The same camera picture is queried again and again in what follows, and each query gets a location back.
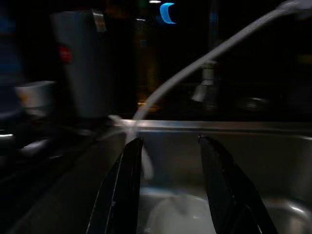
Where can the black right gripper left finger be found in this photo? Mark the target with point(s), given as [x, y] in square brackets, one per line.
[119, 195]

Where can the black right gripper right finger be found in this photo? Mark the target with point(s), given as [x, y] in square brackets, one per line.
[219, 185]

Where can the stainless steel sink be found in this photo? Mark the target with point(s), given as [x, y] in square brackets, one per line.
[243, 156]

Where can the white ceramic bowl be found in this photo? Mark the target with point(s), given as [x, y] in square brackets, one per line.
[180, 219]

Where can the glass oil bottle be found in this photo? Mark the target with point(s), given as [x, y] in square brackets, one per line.
[146, 73]

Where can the grey canister with red button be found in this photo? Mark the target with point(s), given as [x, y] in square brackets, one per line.
[87, 73]

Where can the white cup with cartoon print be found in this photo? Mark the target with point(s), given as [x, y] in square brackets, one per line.
[36, 97]

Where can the blue glowing light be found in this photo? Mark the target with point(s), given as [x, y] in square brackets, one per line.
[165, 13]

